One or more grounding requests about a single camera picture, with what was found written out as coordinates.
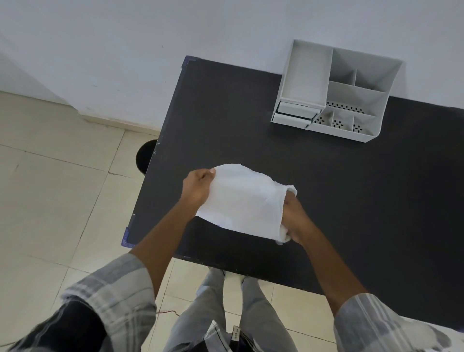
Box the white paper glove packet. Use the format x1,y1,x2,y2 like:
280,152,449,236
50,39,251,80
195,163,298,244

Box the white desk organizer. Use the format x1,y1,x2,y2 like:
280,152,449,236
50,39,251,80
271,39,404,143

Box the person's right hand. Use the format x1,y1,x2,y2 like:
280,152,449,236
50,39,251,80
281,192,316,246

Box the person's right forearm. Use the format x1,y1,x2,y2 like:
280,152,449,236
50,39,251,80
301,232,369,316

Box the grey plaid shirt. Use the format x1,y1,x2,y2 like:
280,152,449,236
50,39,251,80
7,253,464,352

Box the black round stool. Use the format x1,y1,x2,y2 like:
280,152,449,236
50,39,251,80
136,139,159,176

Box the grey trousers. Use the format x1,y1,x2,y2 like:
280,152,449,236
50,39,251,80
163,267,298,352

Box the person's left hand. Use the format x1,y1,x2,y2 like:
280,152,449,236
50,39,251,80
181,168,217,218

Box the white organizer drawer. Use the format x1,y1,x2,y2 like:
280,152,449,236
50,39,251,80
272,112,313,128
277,102,323,118

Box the person's left forearm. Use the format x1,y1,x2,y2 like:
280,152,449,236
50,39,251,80
129,205,198,302

